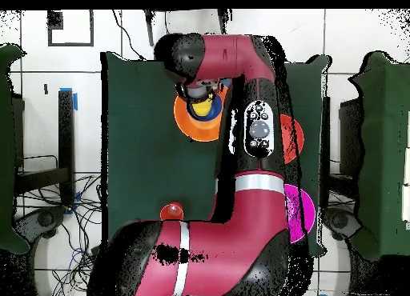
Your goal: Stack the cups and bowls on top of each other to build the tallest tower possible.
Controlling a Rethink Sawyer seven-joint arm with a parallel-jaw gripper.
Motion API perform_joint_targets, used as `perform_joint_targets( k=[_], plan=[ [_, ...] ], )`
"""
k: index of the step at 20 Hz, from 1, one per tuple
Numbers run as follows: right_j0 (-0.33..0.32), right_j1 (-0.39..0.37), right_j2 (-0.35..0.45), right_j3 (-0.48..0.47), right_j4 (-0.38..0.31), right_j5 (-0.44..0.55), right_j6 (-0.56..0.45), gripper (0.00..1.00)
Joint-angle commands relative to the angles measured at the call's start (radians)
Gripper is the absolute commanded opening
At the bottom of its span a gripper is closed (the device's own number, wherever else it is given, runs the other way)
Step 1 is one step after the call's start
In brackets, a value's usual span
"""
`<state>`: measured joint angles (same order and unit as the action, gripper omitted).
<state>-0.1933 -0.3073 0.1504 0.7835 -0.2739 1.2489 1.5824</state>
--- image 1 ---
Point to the green cloth side table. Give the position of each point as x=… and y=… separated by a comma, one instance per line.
x=6, y=148
x=384, y=148

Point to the dark green tablecloth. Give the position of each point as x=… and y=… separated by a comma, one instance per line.
x=144, y=148

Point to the black square floor frame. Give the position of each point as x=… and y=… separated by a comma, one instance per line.
x=70, y=44

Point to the black tripod leg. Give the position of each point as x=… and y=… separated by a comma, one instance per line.
x=223, y=20
x=149, y=27

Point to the tall red-orange cup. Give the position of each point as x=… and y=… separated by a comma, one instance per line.
x=172, y=211

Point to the yellow cup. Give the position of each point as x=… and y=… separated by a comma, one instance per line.
x=201, y=108

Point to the dark blue bowl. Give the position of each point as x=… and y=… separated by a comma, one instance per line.
x=216, y=110

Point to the blue tape piece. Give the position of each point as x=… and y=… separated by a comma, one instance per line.
x=75, y=100

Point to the black table frame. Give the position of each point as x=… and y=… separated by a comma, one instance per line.
x=65, y=142
x=347, y=136

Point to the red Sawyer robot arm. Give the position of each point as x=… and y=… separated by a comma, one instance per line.
x=224, y=238

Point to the large pink bowl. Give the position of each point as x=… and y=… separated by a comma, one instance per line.
x=304, y=212

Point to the shallow red-orange bowl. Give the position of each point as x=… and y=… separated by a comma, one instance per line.
x=293, y=139

